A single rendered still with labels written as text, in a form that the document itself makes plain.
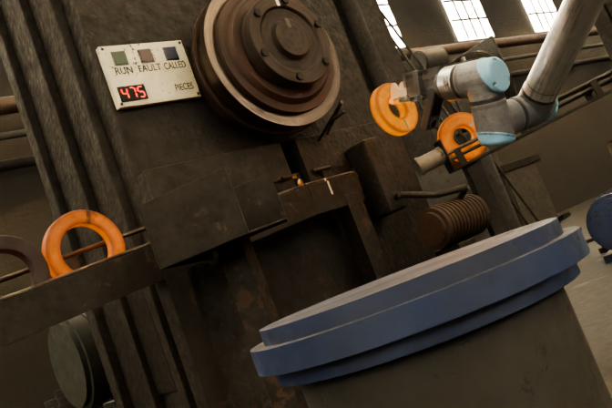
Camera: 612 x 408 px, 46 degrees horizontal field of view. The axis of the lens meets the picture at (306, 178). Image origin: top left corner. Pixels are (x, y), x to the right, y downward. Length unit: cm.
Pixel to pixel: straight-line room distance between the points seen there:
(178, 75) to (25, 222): 622
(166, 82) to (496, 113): 90
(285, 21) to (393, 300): 160
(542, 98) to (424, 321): 141
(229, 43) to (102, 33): 35
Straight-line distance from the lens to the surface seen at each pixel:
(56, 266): 165
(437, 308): 53
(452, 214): 211
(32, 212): 826
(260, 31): 202
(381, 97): 202
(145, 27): 215
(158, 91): 204
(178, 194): 144
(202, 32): 204
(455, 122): 229
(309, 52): 211
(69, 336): 290
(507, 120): 185
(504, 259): 56
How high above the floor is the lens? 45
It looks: 8 degrees up
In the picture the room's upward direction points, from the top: 21 degrees counter-clockwise
